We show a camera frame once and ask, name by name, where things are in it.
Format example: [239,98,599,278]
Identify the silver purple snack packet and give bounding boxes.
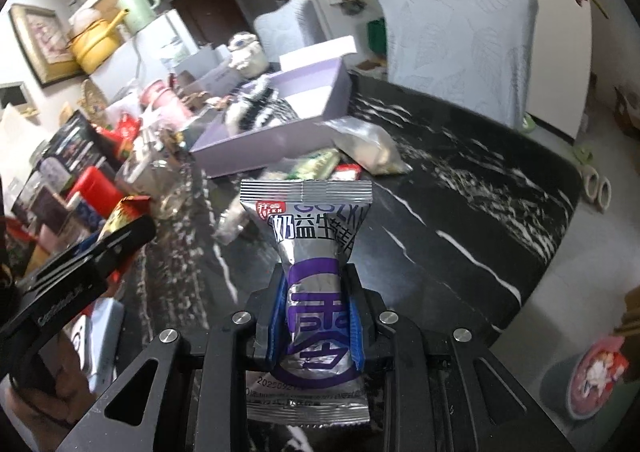
[240,179,373,426]

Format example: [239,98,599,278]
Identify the green white medicine packet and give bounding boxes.
[259,149,341,180]

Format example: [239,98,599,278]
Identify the clear bag of beige powder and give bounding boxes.
[322,116,412,176]

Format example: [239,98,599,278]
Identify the lavender cardboard box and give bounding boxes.
[191,36,357,178]

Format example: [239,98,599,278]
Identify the red plastic container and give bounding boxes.
[67,166,124,219]

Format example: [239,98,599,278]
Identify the pink flower bowl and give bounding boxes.
[566,336,629,420]

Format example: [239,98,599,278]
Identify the clear glass cup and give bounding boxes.
[116,129,188,219]

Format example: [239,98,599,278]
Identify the red white snack packet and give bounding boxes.
[330,164,362,181]

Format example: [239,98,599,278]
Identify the woven straw fan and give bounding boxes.
[79,79,111,128]

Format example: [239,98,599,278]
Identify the pink stacked cups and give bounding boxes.
[140,80,193,130]

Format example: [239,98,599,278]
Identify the gold framed picture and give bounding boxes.
[9,4,84,87]

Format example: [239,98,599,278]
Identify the yellow watering can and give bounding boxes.
[68,8,129,75]

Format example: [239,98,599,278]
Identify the white refrigerator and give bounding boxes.
[90,9,198,100]

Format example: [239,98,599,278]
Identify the astronaut figurine jar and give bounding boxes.
[228,32,270,79]

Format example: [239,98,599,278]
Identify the white storage bin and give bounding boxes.
[175,46,244,97]

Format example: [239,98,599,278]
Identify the mint green kettle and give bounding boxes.
[117,0,160,35]

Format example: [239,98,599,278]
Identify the far light blue chair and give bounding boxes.
[254,0,326,63]

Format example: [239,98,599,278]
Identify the light blue chair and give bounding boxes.
[378,0,538,130]
[254,0,326,63]

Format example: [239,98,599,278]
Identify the near light blue chair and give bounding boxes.
[378,0,538,130]

